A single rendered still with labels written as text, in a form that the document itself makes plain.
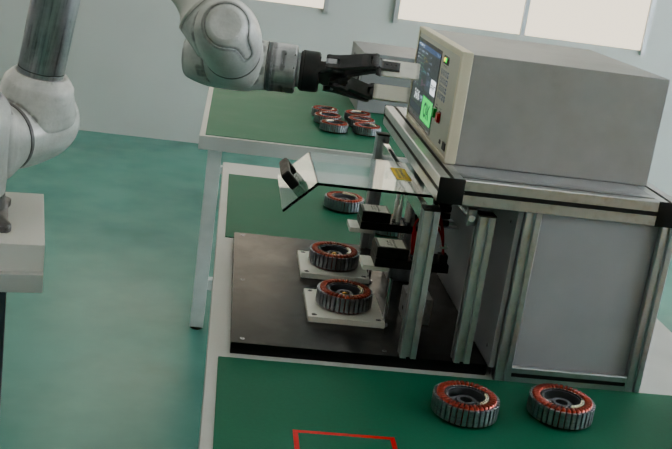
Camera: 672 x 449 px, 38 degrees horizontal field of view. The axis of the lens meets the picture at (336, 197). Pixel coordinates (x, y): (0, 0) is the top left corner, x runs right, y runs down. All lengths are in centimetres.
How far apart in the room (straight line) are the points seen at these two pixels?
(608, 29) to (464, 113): 526
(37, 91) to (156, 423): 126
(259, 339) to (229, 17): 58
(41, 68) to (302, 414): 100
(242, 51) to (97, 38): 505
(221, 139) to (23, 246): 151
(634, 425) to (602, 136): 52
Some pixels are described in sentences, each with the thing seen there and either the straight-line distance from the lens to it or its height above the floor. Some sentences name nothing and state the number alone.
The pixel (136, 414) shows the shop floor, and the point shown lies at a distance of 313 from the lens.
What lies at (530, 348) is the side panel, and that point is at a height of 81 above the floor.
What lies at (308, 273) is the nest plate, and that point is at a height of 78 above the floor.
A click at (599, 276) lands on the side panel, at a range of 183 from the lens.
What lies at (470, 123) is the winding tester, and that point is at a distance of 179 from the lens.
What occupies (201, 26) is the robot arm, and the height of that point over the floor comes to 132.
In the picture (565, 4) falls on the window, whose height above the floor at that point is 124.
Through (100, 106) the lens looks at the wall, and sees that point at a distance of 671.
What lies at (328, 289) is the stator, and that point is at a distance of 193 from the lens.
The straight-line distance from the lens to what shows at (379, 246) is 190.
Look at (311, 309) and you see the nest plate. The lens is 192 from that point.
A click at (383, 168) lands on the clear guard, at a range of 190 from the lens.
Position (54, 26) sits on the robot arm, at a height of 122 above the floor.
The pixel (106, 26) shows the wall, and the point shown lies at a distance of 663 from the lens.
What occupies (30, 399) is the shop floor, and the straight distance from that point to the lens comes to 319.
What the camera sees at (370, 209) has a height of 92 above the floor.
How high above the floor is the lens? 149
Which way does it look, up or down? 15 degrees down
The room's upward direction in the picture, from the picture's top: 8 degrees clockwise
